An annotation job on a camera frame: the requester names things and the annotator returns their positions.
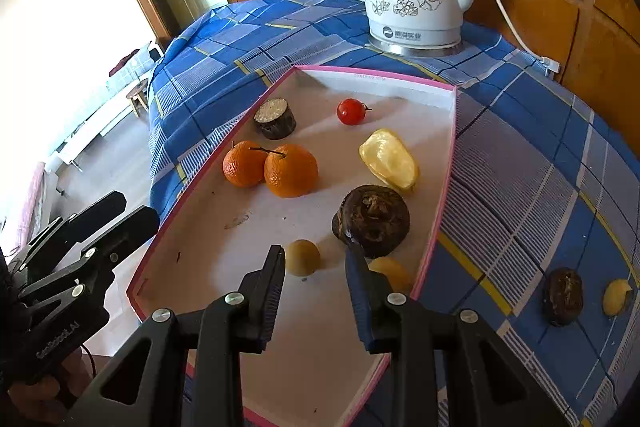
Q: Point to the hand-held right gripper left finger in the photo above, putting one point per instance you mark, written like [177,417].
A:
[272,297]

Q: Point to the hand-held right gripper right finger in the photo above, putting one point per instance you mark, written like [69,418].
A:
[360,302]

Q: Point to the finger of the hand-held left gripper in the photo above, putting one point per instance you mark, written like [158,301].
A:
[95,209]
[125,229]

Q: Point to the small yellow round fruit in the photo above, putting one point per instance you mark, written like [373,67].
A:
[397,274]

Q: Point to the small tan round fruit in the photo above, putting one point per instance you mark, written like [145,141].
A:
[302,257]

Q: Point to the pink-edged white box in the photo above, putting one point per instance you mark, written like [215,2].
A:
[310,347]

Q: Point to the orange with stem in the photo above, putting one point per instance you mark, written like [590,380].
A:
[291,172]
[240,167]

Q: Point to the cut taro piece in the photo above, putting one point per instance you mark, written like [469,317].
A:
[616,298]
[275,119]

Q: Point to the red cherry tomato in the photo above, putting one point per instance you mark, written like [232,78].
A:
[350,112]

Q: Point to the person's left hand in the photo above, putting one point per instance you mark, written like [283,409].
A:
[40,402]

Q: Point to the small wooden stool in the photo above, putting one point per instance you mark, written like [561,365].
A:
[136,93]

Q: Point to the blue plaid bedsheet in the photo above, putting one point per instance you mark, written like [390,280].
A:
[525,207]

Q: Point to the silver kettle base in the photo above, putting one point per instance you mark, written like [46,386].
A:
[415,48]

